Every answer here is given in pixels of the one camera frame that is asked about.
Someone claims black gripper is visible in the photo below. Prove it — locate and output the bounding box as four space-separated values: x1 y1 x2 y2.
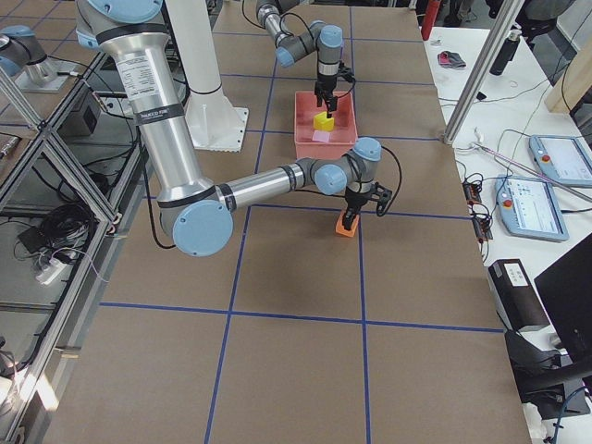
314 73 337 117
341 189 371 228

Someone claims orange foam block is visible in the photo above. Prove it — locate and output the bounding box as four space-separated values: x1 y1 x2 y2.
335 210 359 238

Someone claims yellow foam block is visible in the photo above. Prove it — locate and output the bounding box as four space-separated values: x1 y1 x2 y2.
313 112 335 132

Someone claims light purple foam block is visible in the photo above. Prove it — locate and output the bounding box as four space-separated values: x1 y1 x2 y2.
312 130 331 143

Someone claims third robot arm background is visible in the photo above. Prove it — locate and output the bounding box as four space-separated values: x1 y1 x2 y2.
1 25 68 93

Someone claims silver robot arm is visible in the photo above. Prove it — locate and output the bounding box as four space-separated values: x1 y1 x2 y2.
255 1 345 117
77 1 390 256

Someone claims pink plastic bin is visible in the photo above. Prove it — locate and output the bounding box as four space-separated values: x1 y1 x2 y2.
294 91 358 160

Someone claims small circuit board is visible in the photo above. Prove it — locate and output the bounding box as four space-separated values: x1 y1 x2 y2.
462 182 482 204

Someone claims red grey cloth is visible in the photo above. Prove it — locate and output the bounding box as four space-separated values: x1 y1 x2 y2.
437 51 466 69

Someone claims red fire extinguisher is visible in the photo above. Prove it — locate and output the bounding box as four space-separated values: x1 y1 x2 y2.
421 0 441 41

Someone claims near teach pendant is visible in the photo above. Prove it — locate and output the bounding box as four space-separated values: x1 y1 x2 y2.
495 176 569 242

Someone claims teach pendant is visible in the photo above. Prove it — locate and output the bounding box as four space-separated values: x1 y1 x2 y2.
495 176 569 242
529 135 591 188

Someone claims black water bottle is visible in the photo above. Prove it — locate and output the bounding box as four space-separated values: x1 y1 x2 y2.
489 29 522 76

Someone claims black box with label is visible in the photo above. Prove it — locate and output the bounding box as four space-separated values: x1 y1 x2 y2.
487 259 550 332

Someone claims far teach pendant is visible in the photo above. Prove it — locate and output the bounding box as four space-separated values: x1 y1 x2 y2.
529 135 591 188

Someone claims black monitor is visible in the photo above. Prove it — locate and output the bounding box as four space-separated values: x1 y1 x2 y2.
535 235 591 360

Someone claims black electronics box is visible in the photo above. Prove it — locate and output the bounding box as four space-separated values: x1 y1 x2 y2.
58 92 101 137

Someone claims white power strip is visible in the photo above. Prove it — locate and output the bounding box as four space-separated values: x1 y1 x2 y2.
36 257 66 286

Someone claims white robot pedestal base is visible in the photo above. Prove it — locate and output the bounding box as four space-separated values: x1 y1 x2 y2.
166 0 249 152

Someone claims aluminium frame post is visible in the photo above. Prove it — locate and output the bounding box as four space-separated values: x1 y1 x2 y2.
442 0 524 145

